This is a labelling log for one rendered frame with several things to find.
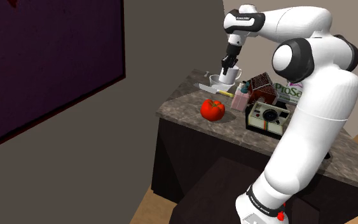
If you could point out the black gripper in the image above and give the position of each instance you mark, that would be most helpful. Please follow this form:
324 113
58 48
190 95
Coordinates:
231 56

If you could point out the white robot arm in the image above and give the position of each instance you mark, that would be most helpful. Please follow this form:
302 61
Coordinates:
318 111

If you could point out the white mug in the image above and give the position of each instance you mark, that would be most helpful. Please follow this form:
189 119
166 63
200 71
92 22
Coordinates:
230 76

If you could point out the clear glass bowl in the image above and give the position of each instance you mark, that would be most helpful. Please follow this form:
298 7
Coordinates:
216 81

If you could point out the small white spoon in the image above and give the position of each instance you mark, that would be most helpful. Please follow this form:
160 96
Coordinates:
206 74

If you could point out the pink soap dispenser bottle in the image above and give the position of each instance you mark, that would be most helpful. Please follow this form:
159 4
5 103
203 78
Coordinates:
240 100

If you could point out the red tomato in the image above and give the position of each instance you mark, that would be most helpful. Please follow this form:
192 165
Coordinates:
212 109

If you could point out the white printed bag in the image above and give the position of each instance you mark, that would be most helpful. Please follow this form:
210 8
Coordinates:
288 92

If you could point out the dark kitchen counter cabinet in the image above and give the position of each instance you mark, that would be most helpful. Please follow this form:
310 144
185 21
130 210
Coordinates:
191 155

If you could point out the dark robot stand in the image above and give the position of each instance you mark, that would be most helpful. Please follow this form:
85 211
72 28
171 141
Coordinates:
216 192

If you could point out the cream instant camera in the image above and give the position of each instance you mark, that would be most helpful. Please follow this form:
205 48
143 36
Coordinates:
267 117

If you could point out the dark purple wall picture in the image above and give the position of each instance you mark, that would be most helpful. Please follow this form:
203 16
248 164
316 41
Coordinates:
42 62

